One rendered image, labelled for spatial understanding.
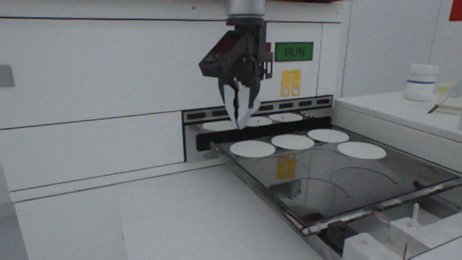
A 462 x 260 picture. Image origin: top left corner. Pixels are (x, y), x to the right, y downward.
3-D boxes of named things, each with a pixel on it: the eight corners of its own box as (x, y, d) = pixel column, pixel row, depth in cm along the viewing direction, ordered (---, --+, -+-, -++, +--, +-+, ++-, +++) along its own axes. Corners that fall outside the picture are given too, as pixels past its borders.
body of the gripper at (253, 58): (273, 81, 61) (276, 19, 57) (250, 87, 55) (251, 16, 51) (242, 78, 65) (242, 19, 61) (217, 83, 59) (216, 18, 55)
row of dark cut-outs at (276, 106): (182, 121, 70) (182, 111, 70) (329, 104, 87) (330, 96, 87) (183, 122, 70) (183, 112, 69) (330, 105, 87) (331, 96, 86)
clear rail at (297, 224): (207, 146, 71) (207, 141, 70) (213, 146, 71) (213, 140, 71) (304, 240, 39) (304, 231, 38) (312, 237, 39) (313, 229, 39)
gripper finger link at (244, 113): (264, 126, 63) (266, 81, 60) (249, 133, 59) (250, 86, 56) (252, 123, 65) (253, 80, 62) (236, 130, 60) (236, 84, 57)
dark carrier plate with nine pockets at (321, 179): (215, 145, 70) (215, 143, 70) (330, 127, 84) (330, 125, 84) (306, 227, 41) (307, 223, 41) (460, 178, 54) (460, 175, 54)
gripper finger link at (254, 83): (260, 108, 57) (261, 61, 55) (255, 110, 56) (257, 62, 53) (240, 105, 60) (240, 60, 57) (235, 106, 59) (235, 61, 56)
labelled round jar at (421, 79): (398, 97, 88) (403, 64, 85) (413, 95, 91) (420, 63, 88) (420, 102, 82) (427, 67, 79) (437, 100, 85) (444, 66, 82)
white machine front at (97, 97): (14, 197, 62) (-44, -15, 49) (323, 141, 94) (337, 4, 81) (11, 204, 59) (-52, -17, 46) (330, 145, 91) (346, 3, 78)
